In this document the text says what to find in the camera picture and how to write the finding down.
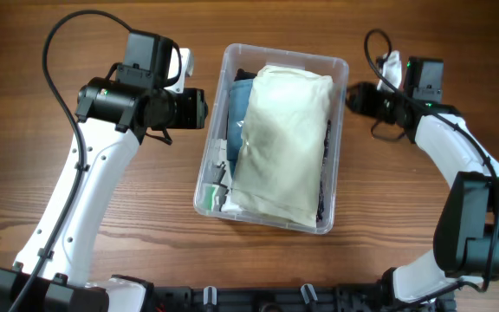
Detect red navy plaid shirt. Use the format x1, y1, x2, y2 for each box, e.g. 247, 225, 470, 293
316, 120, 331, 223

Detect blue jeans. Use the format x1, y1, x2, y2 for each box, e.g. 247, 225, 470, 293
226, 79, 253, 173

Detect white printed t-shirt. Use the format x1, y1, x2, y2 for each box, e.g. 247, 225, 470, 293
204, 139, 243, 215

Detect clear plastic storage container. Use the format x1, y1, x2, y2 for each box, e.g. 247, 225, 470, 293
193, 43, 349, 234

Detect cream cloth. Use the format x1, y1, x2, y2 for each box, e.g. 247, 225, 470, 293
231, 65, 334, 227

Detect black garment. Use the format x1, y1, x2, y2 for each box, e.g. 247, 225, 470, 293
234, 68, 256, 81

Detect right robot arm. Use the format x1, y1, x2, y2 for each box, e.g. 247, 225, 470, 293
347, 51, 499, 309

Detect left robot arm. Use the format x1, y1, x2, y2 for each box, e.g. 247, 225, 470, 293
0, 30, 207, 311

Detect right black cable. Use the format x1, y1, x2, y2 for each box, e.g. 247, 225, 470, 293
363, 28, 499, 300

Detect black cable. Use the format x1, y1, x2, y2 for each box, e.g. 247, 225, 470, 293
363, 28, 499, 300
6, 9, 133, 312

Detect left black cable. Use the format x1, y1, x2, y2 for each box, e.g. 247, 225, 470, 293
6, 9, 133, 312

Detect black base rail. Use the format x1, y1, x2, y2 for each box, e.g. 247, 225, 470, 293
148, 283, 457, 312

